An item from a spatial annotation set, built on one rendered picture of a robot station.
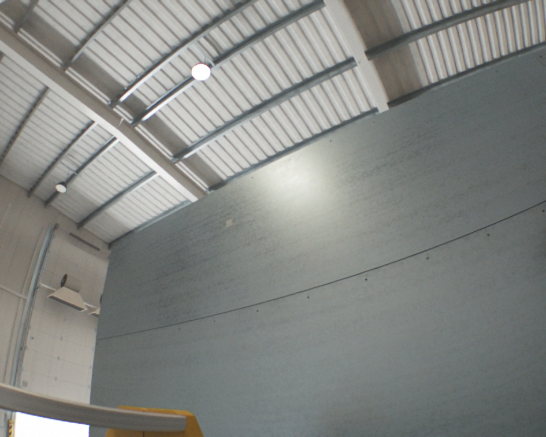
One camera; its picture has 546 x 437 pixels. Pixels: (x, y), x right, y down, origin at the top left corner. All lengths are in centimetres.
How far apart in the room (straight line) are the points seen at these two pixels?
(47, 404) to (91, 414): 5
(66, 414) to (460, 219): 87
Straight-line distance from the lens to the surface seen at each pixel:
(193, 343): 111
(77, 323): 1066
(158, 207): 973
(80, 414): 36
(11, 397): 32
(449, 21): 715
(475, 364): 77
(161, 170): 761
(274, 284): 96
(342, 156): 109
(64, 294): 977
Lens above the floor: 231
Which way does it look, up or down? 36 degrees up
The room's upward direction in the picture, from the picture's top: 4 degrees counter-clockwise
